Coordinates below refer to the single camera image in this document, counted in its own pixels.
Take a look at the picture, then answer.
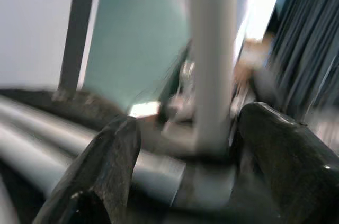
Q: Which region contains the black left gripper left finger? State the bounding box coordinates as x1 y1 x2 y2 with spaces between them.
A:
31 115 141 224

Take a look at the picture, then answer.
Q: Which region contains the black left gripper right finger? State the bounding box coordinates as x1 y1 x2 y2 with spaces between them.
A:
229 102 339 224

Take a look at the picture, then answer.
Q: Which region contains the white plastic table leg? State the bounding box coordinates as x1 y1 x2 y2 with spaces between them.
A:
0 122 186 208
185 0 240 157
0 94 117 142

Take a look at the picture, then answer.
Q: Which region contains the dark blue curtain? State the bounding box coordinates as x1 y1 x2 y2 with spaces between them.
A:
270 0 339 113

